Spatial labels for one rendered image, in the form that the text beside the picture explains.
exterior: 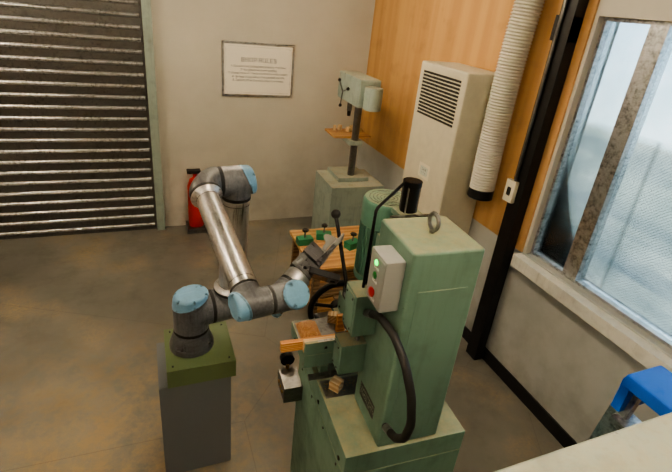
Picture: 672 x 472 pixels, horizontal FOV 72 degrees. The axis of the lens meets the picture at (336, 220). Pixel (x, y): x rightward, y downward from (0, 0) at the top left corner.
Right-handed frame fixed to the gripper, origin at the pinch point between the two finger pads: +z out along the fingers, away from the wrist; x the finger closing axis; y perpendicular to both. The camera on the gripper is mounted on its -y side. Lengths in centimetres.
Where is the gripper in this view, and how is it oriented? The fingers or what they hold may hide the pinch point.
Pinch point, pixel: (340, 241)
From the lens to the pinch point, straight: 170.3
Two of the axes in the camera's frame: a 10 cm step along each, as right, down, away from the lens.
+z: 6.1, -6.2, 4.8
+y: -7.4, -6.7, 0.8
